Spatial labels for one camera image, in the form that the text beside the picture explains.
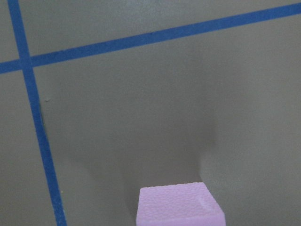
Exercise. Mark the pink foam block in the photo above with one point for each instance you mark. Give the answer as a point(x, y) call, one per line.
point(178, 205)

